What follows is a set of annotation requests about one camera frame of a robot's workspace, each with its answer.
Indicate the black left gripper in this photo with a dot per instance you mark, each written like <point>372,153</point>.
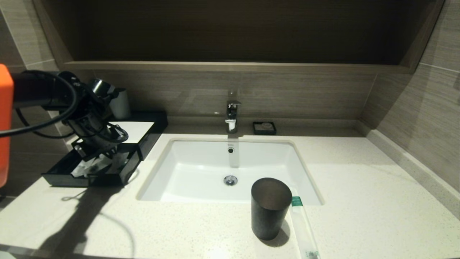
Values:
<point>93,133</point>

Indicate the square shower cap packet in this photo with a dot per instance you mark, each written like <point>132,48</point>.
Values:
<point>120,163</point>

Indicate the long dental kit packet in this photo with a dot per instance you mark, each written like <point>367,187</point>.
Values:
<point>82,169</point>

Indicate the dark tumbler cup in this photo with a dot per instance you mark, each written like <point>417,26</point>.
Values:
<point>267,216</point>

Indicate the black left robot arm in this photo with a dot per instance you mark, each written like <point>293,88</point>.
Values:
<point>36,90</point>

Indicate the black box white ribbed top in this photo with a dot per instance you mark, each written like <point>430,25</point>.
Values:
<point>140,129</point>

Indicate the grey cup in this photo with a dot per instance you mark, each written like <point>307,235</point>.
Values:
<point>121,106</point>

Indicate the white sink basin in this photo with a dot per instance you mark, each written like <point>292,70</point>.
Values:
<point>201,169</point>

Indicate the chrome sink drain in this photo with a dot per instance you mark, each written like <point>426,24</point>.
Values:
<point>230,180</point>

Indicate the chrome faucet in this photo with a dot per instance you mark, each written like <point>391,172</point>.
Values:
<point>232,113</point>

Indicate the black soap dish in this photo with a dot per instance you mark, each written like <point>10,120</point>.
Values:
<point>256,129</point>

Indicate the round beige soap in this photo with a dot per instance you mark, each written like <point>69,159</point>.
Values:
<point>266,126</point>

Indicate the long green label packet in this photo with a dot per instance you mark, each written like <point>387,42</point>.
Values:
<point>303,230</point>

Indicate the wooden wall shelf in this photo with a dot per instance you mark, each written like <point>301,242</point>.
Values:
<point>230,66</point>

